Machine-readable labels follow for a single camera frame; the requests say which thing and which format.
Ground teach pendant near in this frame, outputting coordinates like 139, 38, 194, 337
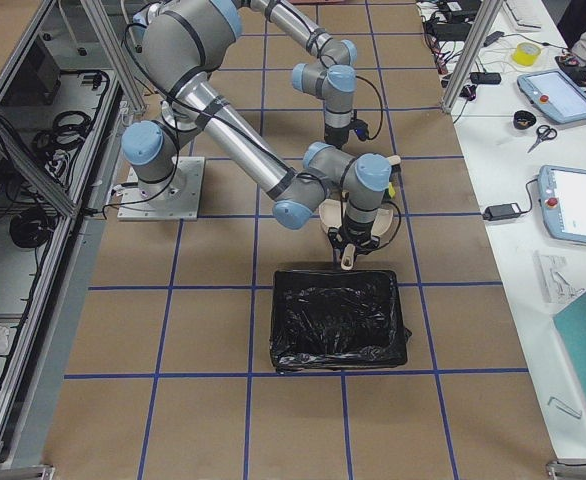
537, 165, 586, 244

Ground white hand brush black bristles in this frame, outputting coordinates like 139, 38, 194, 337
387, 155, 402, 174

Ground aluminium frame post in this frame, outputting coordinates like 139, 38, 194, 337
441, 0, 503, 114

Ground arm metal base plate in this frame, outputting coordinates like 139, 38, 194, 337
117, 156, 206, 221

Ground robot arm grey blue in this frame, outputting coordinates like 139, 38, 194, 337
122, 1, 392, 254
235, 1, 370, 149

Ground teach pendant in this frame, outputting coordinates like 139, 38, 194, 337
516, 69, 586, 124
537, 165, 586, 244

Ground white plastic dustpan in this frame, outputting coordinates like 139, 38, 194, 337
319, 200, 401, 271

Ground teach pendant far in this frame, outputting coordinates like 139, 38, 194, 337
516, 69, 586, 124

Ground bin with black trash bag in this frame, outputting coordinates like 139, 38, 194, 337
269, 270, 412, 372

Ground yellow tape roll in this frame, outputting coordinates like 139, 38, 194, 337
511, 42, 542, 67

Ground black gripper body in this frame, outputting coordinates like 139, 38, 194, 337
324, 119, 371, 146
327, 227, 381, 255

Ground black power adapter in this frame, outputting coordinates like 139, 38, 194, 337
482, 203, 523, 221

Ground black scissors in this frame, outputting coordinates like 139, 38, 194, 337
527, 124, 558, 153

